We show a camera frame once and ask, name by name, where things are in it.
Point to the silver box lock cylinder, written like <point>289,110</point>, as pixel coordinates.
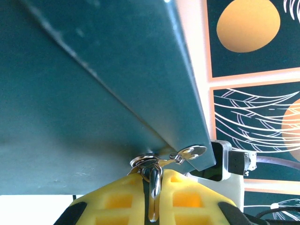
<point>140,160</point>

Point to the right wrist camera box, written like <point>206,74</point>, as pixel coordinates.
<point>218,161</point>

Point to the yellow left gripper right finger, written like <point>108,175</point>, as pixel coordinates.
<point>187,206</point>

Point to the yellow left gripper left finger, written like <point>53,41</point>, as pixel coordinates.
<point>112,206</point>

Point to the silver spare key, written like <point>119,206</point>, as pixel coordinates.
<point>194,150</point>

